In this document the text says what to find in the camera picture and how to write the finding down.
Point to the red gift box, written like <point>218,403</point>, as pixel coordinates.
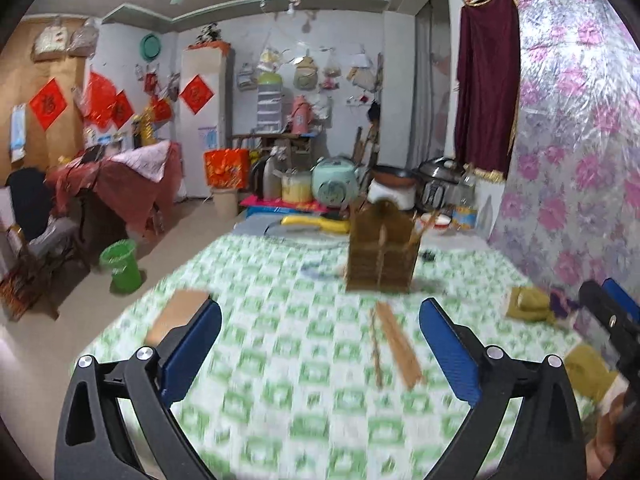
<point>227,168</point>

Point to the pink thermos flask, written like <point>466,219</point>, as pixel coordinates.
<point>301,116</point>

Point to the yellow plastic tool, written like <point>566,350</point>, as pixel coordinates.
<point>341,227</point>

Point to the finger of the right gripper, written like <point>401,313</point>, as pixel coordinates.
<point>602,311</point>
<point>620,296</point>

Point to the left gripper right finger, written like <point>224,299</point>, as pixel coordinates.
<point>546,441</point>

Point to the brown frying pan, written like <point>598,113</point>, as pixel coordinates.
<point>393,177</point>

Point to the silver black pressure cooker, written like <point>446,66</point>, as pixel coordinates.
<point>440,182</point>

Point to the green plastic waste bin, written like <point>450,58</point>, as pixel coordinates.
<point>120,260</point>

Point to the dark red velvet curtain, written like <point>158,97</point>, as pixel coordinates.
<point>488,76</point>

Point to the red diamond fu poster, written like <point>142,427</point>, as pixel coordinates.
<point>48,104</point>

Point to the black chair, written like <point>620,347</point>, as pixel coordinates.
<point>43,243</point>

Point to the cream yellow lidded pot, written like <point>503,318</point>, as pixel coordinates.
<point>296,187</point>

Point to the white plastic drawer unit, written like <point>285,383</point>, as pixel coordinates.
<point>269,108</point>

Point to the white refrigerator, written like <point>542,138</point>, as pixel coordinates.
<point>204,111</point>

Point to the yellow plush toy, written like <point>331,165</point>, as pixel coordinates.
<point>528,304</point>

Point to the person's right hand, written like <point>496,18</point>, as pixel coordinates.
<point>600,451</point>

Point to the green white patterned tablecloth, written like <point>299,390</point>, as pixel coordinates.
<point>288,389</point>

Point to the mint green rice cooker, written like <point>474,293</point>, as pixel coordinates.
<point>334,182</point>

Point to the brown flat case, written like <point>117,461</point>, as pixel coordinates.
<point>181,307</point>

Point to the stainless electric kettle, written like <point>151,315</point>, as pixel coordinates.
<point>265,184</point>

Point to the red cloth covered table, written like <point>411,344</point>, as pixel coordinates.
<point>134,184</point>

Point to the wooden slatted utensil holder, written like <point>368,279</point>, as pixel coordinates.
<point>382,250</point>

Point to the blue band on table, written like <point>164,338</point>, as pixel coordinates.
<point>323,272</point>

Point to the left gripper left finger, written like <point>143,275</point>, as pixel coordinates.
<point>93,441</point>

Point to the floral plastic wall sheet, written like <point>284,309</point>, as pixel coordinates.
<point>570,208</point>

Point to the clear plastic oil bottle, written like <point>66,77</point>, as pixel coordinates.
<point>464,214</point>

